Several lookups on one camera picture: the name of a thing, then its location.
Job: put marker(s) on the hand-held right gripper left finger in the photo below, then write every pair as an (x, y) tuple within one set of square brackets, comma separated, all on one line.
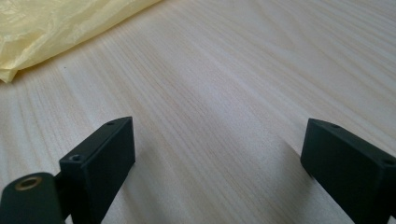
[(102, 161)]

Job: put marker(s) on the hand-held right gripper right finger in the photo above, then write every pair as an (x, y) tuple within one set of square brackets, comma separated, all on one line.
[(348, 168)]

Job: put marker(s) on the yellow plastic trash bag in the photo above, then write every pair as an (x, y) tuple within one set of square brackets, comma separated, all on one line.
[(40, 31)]

